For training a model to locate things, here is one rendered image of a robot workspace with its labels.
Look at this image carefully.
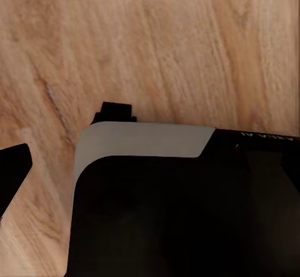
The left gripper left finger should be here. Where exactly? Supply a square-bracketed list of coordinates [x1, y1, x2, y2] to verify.
[0, 143, 33, 218]

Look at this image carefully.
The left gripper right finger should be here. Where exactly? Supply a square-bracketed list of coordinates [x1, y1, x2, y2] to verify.
[280, 143, 300, 192]

